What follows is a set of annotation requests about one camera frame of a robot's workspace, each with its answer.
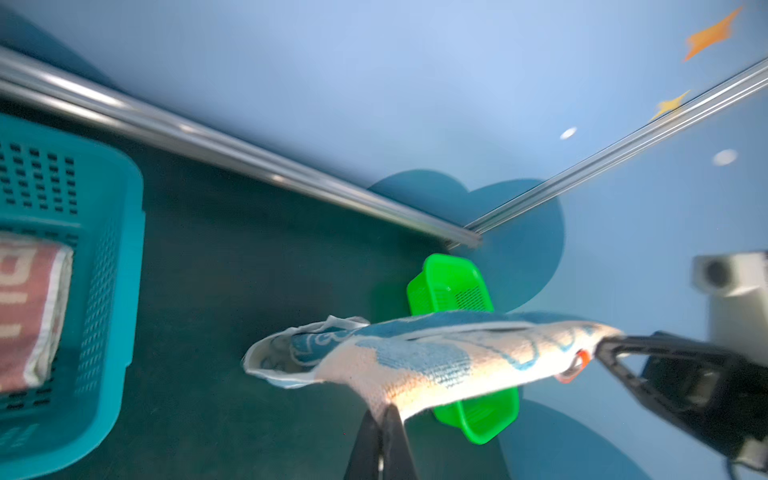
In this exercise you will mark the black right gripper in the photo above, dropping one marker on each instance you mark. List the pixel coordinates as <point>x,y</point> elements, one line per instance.
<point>714,394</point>

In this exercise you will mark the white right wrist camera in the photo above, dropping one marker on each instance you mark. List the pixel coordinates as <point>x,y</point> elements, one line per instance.
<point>736,289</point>

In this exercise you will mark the teal plastic basket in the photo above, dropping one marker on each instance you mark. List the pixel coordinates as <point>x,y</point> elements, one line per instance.
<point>60,187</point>

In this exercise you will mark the right aluminium frame post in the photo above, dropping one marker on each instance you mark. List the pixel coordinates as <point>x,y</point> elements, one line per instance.
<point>702,107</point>

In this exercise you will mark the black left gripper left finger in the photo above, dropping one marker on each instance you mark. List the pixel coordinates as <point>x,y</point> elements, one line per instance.
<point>365,457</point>

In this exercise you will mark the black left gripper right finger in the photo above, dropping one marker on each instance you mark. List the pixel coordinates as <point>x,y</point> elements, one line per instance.
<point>397,459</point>

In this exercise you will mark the horizontal aluminium frame rail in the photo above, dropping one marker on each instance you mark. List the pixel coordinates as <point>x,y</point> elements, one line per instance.
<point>42,86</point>

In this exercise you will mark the teal pattern towel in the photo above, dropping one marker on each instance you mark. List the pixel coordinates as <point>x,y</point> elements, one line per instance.
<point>420,362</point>

